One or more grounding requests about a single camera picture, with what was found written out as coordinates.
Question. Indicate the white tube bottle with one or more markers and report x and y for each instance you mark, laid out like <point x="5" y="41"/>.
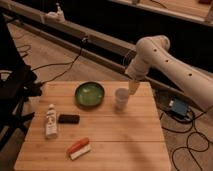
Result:
<point x="51" y="122"/>

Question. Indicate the white plastic cup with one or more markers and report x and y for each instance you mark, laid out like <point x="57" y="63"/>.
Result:
<point x="121" y="98"/>

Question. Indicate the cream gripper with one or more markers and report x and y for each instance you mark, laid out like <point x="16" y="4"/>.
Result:
<point x="133" y="86"/>

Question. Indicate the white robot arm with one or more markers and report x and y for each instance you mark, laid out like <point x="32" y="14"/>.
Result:
<point x="152" y="52"/>

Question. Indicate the white object on rail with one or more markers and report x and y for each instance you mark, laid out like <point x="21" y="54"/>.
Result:
<point x="58" y="15"/>

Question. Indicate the black rectangular block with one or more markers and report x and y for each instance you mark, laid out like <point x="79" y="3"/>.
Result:
<point x="72" y="119"/>

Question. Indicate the black chair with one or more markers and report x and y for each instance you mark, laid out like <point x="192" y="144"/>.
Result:
<point x="16" y="89"/>

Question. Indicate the green ceramic bowl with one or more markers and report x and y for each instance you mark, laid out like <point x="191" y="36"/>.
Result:
<point x="89" y="94"/>

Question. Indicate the orange and white sponge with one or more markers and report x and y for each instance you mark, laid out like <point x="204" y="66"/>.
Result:
<point x="79" y="148"/>

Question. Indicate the blue power box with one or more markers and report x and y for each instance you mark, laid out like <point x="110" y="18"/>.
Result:
<point x="178" y="108"/>

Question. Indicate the long metal rail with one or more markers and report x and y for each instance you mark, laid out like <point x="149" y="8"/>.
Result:
<point x="99" y="39"/>

